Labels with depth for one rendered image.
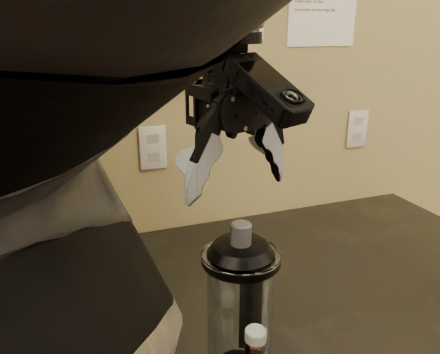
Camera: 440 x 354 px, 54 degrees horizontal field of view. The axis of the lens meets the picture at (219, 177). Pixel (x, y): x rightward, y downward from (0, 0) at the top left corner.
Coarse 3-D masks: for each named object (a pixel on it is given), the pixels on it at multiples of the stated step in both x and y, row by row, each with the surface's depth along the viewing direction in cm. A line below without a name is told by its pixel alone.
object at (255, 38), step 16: (256, 32) 48; (240, 48) 50; (224, 64) 50; (208, 80) 53; (224, 80) 50; (208, 96) 50; (224, 96) 49; (240, 96) 50; (224, 112) 49; (240, 112) 50; (256, 112) 52; (224, 128) 50; (240, 128) 51; (256, 128) 53
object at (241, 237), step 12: (240, 228) 55; (216, 240) 58; (228, 240) 58; (240, 240) 56; (252, 240) 58; (264, 240) 58; (216, 252) 55; (228, 252) 55; (240, 252) 55; (252, 252) 55; (264, 252) 55; (216, 264) 55; (228, 264) 54; (240, 264) 54; (252, 264) 54; (264, 264) 54
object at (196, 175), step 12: (216, 144) 50; (180, 156) 54; (204, 156) 50; (216, 156) 51; (180, 168) 53; (192, 168) 50; (204, 168) 50; (192, 180) 50; (204, 180) 51; (192, 192) 51
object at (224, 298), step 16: (224, 272) 53; (240, 272) 53; (256, 272) 53; (208, 288) 58; (224, 288) 55; (240, 288) 54; (256, 288) 55; (272, 288) 57; (208, 304) 59; (224, 304) 56; (240, 304) 55; (256, 304) 55; (272, 304) 59; (208, 320) 60; (224, 320) 57; (240, 320) 56; (256, 320) 56; (208, 336) 61; (224, 336) 57; (240, 336) 57; (256, 336) 57; (208, 352) 62; (224, 352) 58; (240, 352) 57; (256, 352) 58
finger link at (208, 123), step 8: (216, 104) 49; (208, 112) 49; (216, 112) 49; (200, 120) 49; (208, 120) 49; (216, 120) 49; (200, 128) 49; (208, 128) 49; (216, 128) 50; (200, 136) 49; (208, 136) 49; (200, 144) 49; (192, 152) 50; (200, 152) 49; (192, 160) 50
